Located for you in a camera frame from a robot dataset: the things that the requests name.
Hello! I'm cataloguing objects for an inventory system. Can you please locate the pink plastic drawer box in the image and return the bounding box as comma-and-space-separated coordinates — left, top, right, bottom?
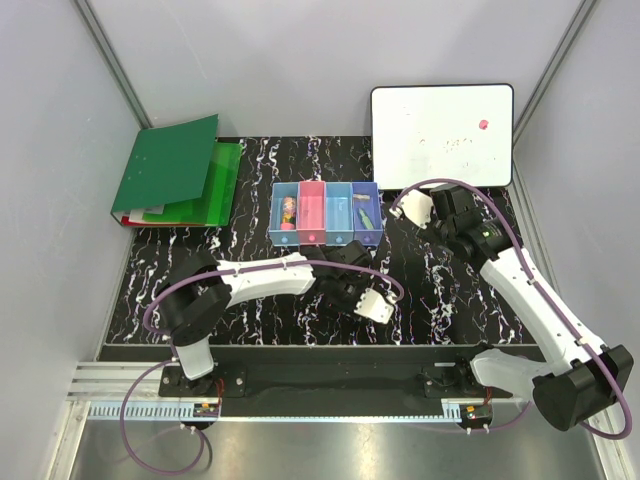
297, 181, 326, 245

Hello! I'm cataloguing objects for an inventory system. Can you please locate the white whiteboard black frame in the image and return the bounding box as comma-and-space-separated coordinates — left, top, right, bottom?
371, 83, 514, 190

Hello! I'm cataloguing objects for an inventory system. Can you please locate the light blue end drawer box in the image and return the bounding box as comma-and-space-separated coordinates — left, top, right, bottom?
268, 182, 299, 247

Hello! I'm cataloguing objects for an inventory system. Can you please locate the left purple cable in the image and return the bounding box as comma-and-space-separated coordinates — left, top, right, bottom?
119, 257, 405, 474

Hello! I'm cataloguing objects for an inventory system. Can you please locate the green transparent plastic folder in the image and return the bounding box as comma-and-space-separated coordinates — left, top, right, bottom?
201, 142, 242, 227

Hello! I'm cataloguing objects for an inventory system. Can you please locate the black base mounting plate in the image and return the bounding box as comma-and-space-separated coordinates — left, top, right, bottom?
159, 346, 488, 421

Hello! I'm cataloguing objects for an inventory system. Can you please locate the green ring binder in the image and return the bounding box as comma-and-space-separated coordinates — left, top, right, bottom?
111, 114, 218, 223

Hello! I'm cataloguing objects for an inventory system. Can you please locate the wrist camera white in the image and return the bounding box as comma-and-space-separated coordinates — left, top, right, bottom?
354, 288, 395, 324
389, 190, 434, 229

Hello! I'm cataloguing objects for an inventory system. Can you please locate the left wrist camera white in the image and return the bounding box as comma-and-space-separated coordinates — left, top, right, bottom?
354, 288, 395, 324

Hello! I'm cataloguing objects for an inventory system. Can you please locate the purple plastic drawer box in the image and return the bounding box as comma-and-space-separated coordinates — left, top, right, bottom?
352, 182, 383, 247

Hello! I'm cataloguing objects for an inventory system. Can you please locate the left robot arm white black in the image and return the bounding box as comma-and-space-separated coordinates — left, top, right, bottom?
158, 240, 372, 396

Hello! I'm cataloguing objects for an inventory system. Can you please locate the pink crayon tube case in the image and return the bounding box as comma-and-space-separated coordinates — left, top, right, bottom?
280, 196, 297, 230

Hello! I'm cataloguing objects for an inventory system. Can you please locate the red folder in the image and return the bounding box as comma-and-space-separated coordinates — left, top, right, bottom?
121, 209, 186, 228

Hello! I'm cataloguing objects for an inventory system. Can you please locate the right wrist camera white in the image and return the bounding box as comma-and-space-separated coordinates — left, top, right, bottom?
389, 190, 434, 229

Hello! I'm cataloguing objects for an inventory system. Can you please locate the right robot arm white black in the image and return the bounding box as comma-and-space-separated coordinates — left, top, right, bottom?
428, 184, 634, 440

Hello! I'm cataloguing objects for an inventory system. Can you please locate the green stapler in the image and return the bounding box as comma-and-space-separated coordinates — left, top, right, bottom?
358, 208, 374, 230

